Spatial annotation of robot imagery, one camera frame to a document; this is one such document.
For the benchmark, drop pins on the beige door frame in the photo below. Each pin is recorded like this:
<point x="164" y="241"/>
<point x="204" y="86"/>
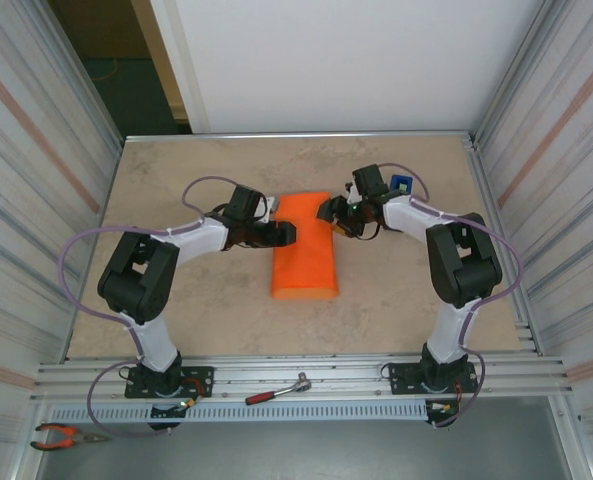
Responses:
<point x="163" y="60"/>

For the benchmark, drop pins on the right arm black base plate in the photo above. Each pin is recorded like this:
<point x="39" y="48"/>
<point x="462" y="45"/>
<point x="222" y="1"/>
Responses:
<point x="401" y="372"/>

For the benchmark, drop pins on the orange cloth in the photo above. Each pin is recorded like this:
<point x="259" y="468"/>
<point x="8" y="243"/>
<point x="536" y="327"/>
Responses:
<point x="303" y="260"/>

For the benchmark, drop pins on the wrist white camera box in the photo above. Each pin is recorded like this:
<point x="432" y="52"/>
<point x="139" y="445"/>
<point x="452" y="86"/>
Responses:
<point x="272" y="206"/>
<point x="350" y="191"/>

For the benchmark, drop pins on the yellow power connector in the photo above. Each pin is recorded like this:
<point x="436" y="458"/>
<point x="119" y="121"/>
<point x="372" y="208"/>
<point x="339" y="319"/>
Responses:
<point x="446" y="408"/>
<point x="190" y="402"/>

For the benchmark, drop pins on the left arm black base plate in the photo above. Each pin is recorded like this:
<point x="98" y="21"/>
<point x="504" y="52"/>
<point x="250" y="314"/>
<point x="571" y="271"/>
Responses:
<point x="201" y="375"/>

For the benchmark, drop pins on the blue tape dispenser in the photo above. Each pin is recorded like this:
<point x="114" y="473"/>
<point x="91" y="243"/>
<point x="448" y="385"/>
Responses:
<point x="397" y="179"/>

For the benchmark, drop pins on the long aluminium mounting rail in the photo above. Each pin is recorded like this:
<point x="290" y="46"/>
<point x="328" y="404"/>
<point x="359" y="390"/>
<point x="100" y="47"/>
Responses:
<point x="326" y="367"/>

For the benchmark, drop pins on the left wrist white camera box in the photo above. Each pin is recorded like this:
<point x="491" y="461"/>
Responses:
<point x="272" y="206"/>

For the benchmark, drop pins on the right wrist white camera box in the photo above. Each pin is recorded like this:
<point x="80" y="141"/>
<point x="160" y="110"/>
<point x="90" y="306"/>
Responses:
<point x="350" y="191"/>

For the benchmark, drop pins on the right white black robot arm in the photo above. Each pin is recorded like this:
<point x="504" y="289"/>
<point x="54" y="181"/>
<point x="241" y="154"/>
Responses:
<point x="411" y="215"/>

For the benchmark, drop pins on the aluminium side frame profile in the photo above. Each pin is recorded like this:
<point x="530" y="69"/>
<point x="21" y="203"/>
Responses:
<point x="501" y="175"/>

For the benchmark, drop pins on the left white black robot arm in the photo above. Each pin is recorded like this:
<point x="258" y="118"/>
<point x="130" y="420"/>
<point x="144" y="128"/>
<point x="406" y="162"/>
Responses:
<point x="196" y="240"/>

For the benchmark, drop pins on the aluminium table edge profile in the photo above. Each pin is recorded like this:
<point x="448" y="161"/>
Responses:
<point x="301" y="136"/>

